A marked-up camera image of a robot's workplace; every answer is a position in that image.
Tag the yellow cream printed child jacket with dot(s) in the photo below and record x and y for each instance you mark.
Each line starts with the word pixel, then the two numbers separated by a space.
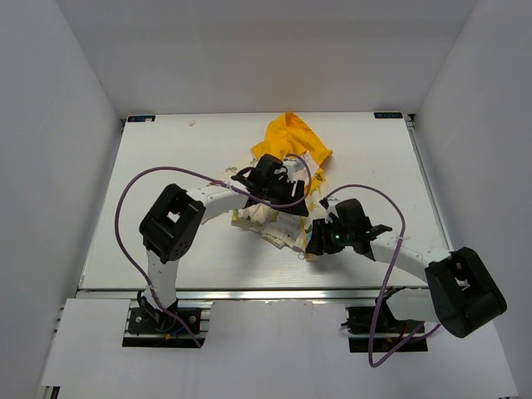
pixel 288 134

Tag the blue label sticker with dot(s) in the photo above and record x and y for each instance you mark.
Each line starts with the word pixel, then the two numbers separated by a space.
pixel 140 119
pixel 388 115

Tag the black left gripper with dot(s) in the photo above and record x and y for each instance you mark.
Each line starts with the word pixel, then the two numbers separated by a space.
pixel 289 186

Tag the blue label sticker left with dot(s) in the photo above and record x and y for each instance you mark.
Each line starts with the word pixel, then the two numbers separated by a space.
pixel 140 119

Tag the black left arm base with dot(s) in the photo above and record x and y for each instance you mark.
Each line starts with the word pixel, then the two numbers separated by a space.
pixel 147 326

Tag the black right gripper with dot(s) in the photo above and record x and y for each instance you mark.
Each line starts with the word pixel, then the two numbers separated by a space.
pixel 319 239

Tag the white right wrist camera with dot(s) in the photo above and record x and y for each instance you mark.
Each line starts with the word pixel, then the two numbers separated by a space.
pixel 330 206

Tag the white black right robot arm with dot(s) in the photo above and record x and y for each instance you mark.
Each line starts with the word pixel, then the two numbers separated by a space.
pixel 460 293

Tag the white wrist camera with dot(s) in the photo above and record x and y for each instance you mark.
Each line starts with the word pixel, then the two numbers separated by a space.
pixel 295 170
pixel 330 206

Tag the blue label sticker right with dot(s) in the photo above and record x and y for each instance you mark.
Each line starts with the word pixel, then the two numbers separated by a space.
pixel 388 115

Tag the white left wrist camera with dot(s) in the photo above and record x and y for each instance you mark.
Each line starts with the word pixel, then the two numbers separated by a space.
pixel 295 170

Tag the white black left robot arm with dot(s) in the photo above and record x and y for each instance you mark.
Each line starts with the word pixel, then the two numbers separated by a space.
pixel 170 226

